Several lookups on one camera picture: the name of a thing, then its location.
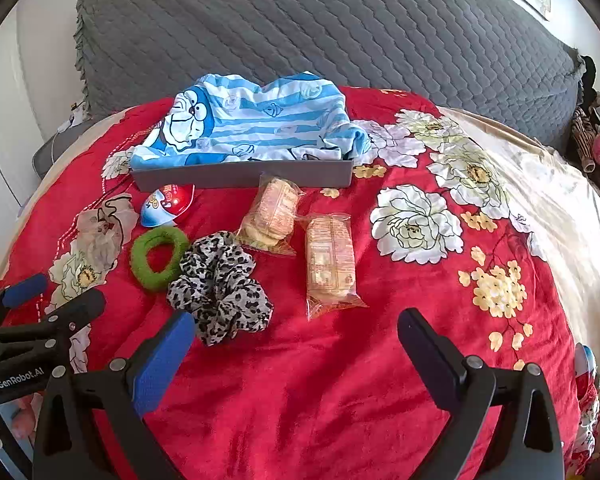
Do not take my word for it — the clear biscuit packet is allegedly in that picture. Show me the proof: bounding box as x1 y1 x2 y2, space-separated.
235 172 306 256
300 213 368 322

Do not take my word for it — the red blue toy egg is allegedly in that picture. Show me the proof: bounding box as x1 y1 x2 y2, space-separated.
140 182 196 228

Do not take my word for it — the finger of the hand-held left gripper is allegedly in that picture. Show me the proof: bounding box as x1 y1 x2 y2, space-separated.
0 273 48 331
0 288 106 368

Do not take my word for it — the leopard print scrunchie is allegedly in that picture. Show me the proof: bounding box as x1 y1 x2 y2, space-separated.
166 231 275 347

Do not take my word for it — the white cable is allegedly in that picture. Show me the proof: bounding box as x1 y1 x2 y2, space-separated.
49 110 83 161

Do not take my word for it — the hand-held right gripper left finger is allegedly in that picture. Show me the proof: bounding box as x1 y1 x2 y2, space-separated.
32 310 197 480

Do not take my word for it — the green fuzzy scrunchie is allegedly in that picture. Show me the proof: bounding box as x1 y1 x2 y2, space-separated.
131 226 191 293

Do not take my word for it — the grey quilted headboard cover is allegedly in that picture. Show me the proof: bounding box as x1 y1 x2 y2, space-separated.
72 0 586 148

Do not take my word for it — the red floral blanket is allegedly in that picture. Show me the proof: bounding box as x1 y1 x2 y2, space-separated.
0 85 600 480

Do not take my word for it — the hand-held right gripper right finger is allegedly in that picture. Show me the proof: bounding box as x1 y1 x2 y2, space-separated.
397 308 566 480

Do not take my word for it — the grey bedside table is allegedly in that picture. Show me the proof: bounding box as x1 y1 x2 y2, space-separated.
32 120 96 181

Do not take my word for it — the blue striped cartoon cloth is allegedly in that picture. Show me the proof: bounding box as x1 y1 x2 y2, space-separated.
130 72 373 171

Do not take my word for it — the pile of clothes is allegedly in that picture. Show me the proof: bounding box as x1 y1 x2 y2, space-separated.
570 55 600 201

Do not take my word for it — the beige sheer scrunchie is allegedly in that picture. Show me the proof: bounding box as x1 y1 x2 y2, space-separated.
75 194 138 271

